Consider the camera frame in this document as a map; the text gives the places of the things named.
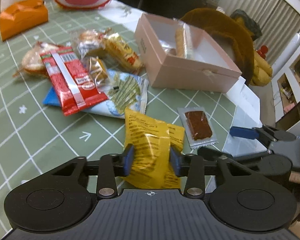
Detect blue white snack bag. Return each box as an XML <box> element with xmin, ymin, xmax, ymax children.
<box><xmin>43</xmin><ymin>70</ymin><xmax>148</xmax><ymax>118</ymax></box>

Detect brown fleece jacket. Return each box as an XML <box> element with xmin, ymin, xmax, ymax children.
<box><xmin>181</xmin><ymin>8</ymin><xmax>254</xmax><ymax>85</ymax></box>

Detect round pastry clear wrapper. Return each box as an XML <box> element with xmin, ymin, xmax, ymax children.
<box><xmin>13</xmin><ymin>42</ymin><xmax>63</xmax><ymax>77</ymax></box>

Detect pink cardboard gift box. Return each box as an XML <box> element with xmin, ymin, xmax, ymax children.
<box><xmin>135</xmin><ymin>14</ymin><xmax>242</xmax><ymax>93</ymax></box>

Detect orange tissue box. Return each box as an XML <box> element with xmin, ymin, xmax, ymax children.
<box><xmin>0</xmin><ymin>0</ymin><xmax>49</xmax><ymax>41</ymax></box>

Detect brown bar clear wrapper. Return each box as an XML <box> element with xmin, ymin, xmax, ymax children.
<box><xmin>177</xmin><ymin>107</ymin><xmax>218</xmax><ymax>150</ymax></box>

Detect long biscuit clear pack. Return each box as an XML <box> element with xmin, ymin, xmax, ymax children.
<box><xmin>159</xmin><ymin>18</ymin><xmax>195</xmax><ymax>60</ymax></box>

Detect yellow snack packet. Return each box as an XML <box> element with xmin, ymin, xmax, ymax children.
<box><xmin>123</xmin><ymin>108</ymin><xmax>185</xmax><ymax>189</ymax></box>

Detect small gold snack pack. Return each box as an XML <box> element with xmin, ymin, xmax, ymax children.
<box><xmin>85</xmin><ymin>57</ymin><xmax>109</xmax><ymax>86</ymax></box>

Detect yellow lounge chair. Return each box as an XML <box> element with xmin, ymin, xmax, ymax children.
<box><xmin>230</xmin><ymin>9</ymin><xmax>273</xmax><ymax>87</ymax></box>

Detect sliced bread clear pack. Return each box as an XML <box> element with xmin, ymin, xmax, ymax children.
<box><xmin>69</xmin><ymin>28</ymin><xmax>111</xmax><ymax>59</ymax></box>

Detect rice cracker pack yellow label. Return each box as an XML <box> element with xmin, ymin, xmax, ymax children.
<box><xmin>101</xmin><ymin>33</ymin><xmax>143</xmax><ymax>74</ymax></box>

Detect green checked tablecloth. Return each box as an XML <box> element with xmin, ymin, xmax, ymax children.
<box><xmin>0</xmin><ymin>0</ymin><xmax>239</xmax><ymax>240</ymax></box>

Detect white paper sheets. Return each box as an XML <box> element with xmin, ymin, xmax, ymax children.
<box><xmin>101</xmin><ymin>0</ymin><xmax>264</xmax><ymax>155</ymax></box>

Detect red striped snack packet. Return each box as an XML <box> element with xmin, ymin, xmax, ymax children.
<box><xmin>40</xmin><ymin>47</ymin><xmax>108</xmax><ymax>116</ymax></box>

